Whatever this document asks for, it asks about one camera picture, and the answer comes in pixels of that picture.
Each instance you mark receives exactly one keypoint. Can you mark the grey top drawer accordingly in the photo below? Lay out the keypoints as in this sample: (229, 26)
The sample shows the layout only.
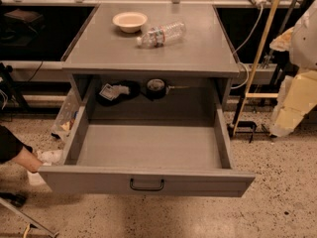
(192, 156)

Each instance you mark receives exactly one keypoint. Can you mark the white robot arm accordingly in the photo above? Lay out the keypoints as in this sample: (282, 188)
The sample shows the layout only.
(298, 94)

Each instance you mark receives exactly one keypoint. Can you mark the black tape roll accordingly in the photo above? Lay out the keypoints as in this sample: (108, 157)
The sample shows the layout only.
(156, 88)

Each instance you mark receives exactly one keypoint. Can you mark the black pouch with tag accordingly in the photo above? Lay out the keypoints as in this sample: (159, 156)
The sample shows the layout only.
(112, 94)

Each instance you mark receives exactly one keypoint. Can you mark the grey metal cabinet table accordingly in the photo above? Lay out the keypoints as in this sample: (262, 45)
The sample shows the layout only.
(137, 60)

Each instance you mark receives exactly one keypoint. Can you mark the clear plastic water bottle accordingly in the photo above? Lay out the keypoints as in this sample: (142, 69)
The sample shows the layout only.
(159, 36)

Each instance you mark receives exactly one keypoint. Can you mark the cream paper bowl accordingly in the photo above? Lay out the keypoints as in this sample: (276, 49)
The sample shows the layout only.
(130, 22)

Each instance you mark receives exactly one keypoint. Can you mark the clear plastic bin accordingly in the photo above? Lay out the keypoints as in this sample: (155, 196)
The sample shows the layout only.
(65, 118)

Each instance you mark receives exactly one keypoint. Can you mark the white sneaker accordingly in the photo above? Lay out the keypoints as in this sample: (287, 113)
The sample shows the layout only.
(51, 157)
(35, 179)

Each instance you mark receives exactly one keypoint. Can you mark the person's leg in black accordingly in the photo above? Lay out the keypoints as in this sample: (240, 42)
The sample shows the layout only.
(12, 149)

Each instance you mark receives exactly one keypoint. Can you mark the grey metal stand leg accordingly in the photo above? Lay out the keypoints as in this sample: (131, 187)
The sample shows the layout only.
(27, 218)

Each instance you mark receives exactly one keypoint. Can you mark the black drawer handle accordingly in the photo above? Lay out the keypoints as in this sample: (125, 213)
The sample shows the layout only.
(146, 185)

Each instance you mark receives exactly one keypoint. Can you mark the yellow wooden ladder frame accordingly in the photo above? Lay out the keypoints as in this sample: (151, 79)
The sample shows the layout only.
(247, 94)

